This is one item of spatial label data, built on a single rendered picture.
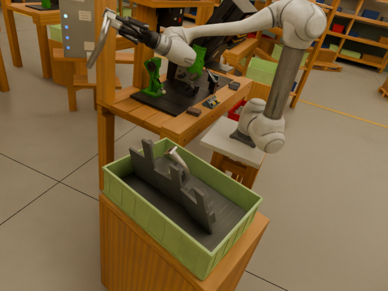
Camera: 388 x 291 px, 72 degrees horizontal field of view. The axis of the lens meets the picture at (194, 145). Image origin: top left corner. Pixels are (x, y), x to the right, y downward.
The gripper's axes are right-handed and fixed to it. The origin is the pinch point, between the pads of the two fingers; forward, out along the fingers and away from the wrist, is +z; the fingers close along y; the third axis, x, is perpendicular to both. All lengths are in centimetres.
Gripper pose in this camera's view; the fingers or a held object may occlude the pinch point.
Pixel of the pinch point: (113, 20)
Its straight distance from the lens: 129.5
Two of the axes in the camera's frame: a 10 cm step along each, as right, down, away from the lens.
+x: -0.6, 9.3, -3.5
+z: -8.2, -2.5, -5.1
